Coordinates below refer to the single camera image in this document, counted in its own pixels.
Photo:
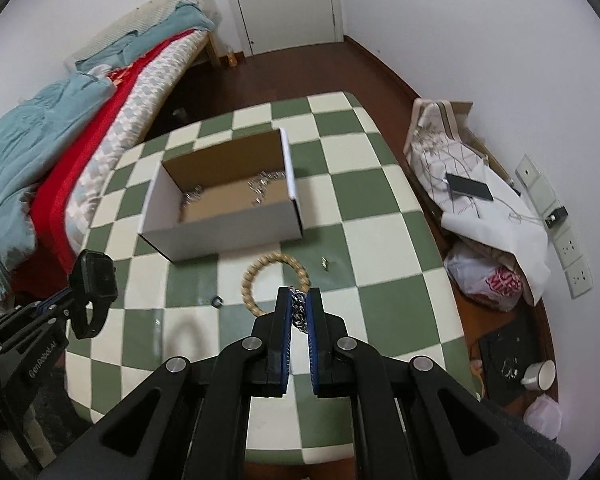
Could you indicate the white patterned fabric bag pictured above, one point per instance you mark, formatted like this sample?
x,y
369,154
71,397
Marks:
x,y
500,220

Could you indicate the light blue blanket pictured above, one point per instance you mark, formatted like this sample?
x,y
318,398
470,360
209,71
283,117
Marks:
x,y
25,135

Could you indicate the black smartphone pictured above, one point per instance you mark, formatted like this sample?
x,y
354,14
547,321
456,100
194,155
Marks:
x,y
470,187

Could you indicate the white cardboard box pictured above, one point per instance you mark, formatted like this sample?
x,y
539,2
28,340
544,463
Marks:
x,y
220,237

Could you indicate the wooden bed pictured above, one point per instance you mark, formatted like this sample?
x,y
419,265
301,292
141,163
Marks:
x,y
130,110

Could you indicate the white cup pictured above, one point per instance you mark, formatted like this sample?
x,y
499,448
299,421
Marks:
x,y
540,376

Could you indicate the small white plastic bag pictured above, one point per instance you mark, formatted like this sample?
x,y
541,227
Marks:
x,y
544,416

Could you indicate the green white checkered tablecloth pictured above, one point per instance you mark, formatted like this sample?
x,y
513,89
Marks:
x,y
380,200

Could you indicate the black charger plug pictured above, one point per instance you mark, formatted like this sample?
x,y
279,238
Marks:
x,y
556,217

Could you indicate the dark grey cloth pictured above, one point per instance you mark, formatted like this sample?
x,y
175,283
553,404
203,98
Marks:
x,y
530,440

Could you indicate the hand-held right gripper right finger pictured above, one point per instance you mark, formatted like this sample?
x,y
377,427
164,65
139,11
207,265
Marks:
x,y
313,355

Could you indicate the red blanket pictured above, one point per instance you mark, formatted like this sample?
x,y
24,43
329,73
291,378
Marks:
x,y
80,150

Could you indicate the white red plastic bag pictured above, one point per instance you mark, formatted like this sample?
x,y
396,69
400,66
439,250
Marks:
x,y
485,277

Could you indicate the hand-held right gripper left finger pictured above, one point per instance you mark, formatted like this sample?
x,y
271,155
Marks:
x,y
285,345

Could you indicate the black bag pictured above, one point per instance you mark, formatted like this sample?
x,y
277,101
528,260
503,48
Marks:
x,y
505,360

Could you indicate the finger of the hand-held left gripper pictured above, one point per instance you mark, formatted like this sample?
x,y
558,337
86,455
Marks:
x,y
35,327
55,300

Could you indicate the white door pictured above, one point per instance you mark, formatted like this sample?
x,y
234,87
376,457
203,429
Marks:
x,y
285,0

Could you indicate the black wrist watch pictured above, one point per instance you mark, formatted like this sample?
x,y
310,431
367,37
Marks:
x,y
97,276

